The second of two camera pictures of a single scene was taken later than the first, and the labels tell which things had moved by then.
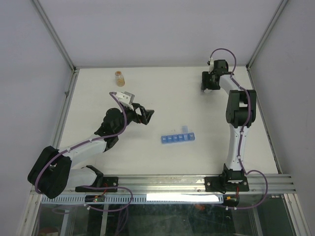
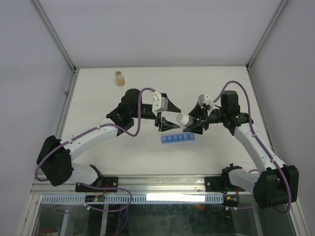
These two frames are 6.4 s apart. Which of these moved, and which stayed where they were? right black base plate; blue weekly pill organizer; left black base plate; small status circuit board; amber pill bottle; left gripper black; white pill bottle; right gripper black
Moved: right gripper black; left gripper black; white pill bottle
Stayed: blue weekly pill organizer; right black base plate; small status circuit board; amber pill bottle; left black base plate
